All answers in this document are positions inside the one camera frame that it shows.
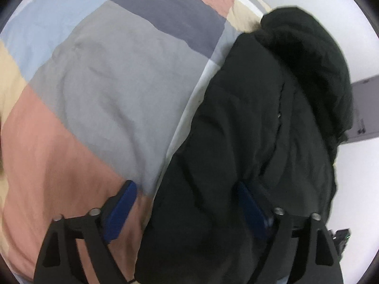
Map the black puffer coat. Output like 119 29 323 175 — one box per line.
135 7 353 283

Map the grey door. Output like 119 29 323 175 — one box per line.
346 76 379 143

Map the colourful patchwork bed cover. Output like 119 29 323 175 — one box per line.
1 0 271 283

